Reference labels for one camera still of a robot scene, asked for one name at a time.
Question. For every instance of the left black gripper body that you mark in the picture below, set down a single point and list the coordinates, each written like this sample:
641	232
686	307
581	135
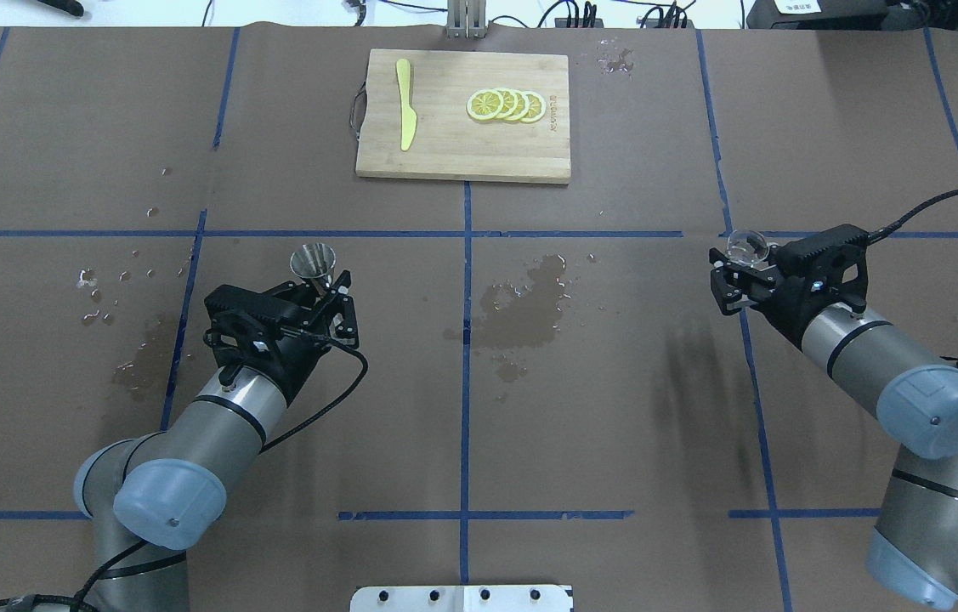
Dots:
294	355

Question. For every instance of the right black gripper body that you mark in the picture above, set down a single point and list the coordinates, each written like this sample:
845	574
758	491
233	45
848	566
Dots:
778	311

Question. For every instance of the black monitor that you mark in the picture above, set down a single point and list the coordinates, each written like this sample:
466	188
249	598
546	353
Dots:
836	15

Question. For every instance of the yellow plastic knife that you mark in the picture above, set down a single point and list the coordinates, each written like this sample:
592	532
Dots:
408	116

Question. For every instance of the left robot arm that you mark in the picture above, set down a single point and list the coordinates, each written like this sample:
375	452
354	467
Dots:
154	497

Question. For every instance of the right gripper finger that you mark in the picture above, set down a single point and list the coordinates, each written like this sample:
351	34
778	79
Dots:
734	286
768	260

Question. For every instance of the steel jigger shaker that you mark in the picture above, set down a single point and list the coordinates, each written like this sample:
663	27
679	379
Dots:
314	265

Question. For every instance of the aluminium frame post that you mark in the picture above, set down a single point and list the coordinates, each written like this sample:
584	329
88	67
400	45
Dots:
466	19

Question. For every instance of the clear glass measuring cup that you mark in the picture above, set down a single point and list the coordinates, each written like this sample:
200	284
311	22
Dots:
750	249

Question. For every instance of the lemon slice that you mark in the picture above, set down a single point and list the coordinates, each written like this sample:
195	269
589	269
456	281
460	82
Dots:
522	107
511	102
536	108
485	105

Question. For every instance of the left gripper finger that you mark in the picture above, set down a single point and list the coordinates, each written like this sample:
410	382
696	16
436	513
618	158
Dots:
337	320
337	301

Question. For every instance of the bamboo cutting board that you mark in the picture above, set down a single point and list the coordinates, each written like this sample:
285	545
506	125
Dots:
448	143

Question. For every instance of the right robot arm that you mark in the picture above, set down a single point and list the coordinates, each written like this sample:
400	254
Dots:
913	395

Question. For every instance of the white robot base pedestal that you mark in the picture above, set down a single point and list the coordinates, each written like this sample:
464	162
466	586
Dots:
505	597

